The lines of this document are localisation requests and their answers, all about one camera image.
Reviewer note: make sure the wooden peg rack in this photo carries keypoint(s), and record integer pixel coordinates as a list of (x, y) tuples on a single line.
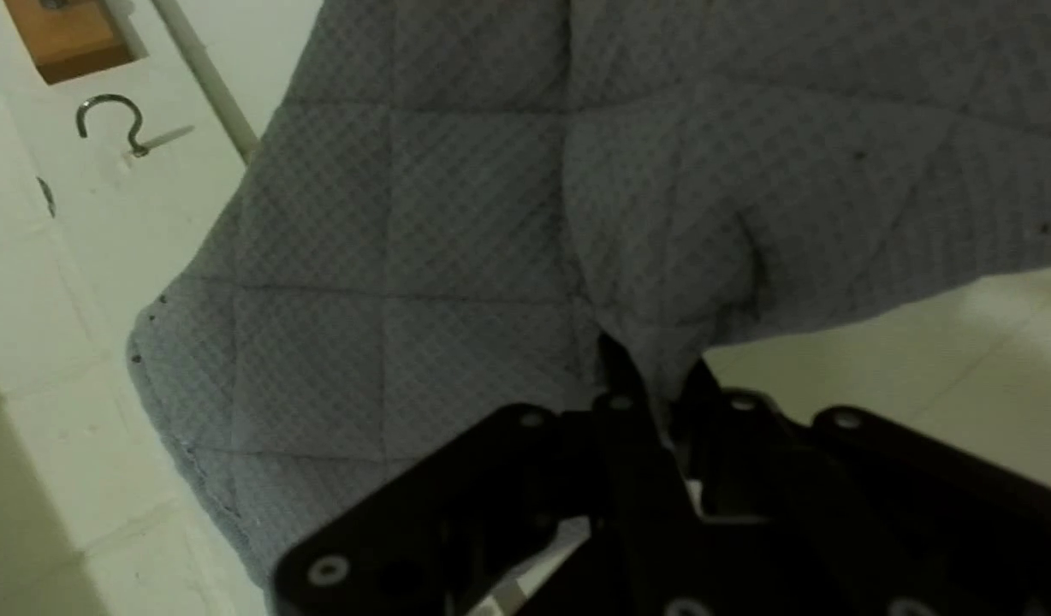
[(73, 37)]

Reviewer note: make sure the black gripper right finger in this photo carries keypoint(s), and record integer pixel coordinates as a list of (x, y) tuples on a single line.
[(893, 522)]

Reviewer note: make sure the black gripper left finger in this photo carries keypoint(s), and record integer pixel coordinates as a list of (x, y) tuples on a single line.
[(437, 539)]

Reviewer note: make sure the grey quilted oven mitten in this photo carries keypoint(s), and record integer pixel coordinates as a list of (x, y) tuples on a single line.
[(463, 200)]

